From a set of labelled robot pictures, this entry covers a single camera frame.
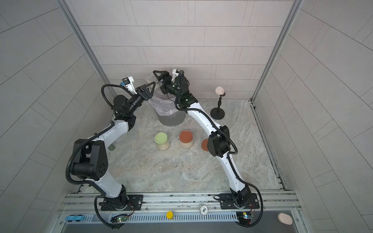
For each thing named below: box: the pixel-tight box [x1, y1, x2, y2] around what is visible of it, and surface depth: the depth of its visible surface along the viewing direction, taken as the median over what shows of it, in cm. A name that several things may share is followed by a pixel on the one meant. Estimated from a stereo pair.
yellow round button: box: [166, 210, 174, 219], surface depth 65 cm
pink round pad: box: [277, 212, 293, 226], surface depth 68 cm
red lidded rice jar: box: [179, 130, 194, 150], surface depth 87 cm
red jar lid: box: [201, 138, 209, 152], surface depth 93 cm
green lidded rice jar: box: [154, 132, 170, 151], surface depth 86 cm
